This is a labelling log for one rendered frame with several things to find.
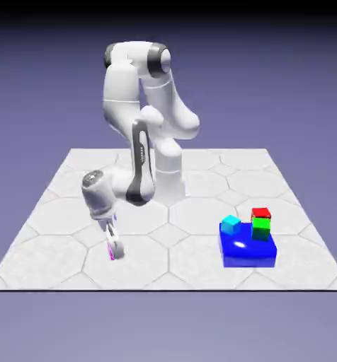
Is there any small red cube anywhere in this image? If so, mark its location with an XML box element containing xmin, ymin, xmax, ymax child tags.
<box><xmin>251</xmin><ymin>207</ymin><xmax>272</xmax><ymax>221</ymax></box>

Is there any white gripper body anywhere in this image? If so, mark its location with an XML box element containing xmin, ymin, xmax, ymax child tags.
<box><xmin>104</xmin><ymin>221</ymin><xmax>126</xmax><ymax>260</ymax></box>

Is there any small cyan cube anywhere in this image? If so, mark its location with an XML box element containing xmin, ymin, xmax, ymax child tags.
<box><xmin>221</xmin><ymin>214</ymin><xmax>242</xmax><ymax>236</ymax></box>

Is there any large blue box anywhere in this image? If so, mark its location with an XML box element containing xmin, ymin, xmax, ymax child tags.
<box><xmin>218</xmin><ymin>221</ymin><xmax>278</xmax><ymax>269</ymax></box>

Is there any small green cube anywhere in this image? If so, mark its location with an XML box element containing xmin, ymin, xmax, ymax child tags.
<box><xmin>251</xmin><ymin>216</ymin><xmax>272</xmax><ymax>243</ymax></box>

